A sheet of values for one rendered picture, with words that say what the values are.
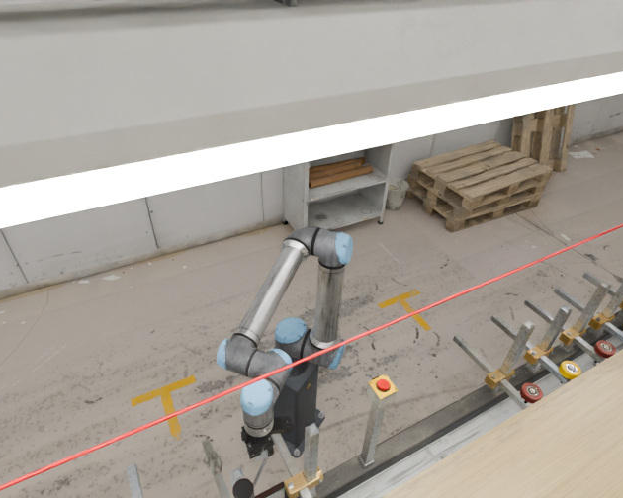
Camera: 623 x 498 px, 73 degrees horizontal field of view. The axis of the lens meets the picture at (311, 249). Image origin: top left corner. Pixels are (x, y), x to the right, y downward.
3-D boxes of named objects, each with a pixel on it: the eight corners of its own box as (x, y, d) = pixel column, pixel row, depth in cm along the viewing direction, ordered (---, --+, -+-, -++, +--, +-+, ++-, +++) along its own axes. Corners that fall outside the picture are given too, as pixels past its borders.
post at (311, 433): (302, 492, 161) (305, 426, 132) (311, 487, 163) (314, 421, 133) (307, 501, 159) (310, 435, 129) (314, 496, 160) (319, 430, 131)
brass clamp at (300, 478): (283, 485, 153) (283, 479, 150) (315, 467, 158) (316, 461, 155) (291, 502, 149) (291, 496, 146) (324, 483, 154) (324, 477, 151)
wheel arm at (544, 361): (489, 320, 219) (491, 314, 216) (493, 318, 220) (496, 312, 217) (564, 386, 189) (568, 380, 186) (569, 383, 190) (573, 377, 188)
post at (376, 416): (358, 458, 171) (371, 395, 144) (368, 454, 173) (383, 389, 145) (364, 469, 168) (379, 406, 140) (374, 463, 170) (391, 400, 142)
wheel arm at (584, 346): (522, 304, 228) (525, 298, 226) (527, 302, 230) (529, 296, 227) (598, 365, 198) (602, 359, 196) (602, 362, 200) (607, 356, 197)
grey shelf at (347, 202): (283, 222, 423) (280, 57, 327) (358, 203, 457) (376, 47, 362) (303, 248, 392) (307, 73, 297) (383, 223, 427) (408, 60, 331)
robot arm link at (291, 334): (282, 334, 221) (282, 310, 210) (312, 344, 217) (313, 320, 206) (270, 356, 210) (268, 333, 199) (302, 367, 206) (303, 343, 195)
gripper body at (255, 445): (241, 440, 138) (238, 420, 131) (266, 429, 141) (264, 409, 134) (250, 461, 133) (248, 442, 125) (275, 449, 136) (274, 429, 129)
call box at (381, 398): (365, 395, 144) (368, 381, 140) (382, 386, 147) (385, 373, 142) (377, 412, 140) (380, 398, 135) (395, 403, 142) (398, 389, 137)
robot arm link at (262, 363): (262, 341, 135) (243, 371, 126) (296, 352, 132) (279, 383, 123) (263, 359, 141) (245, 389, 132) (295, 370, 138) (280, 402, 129)
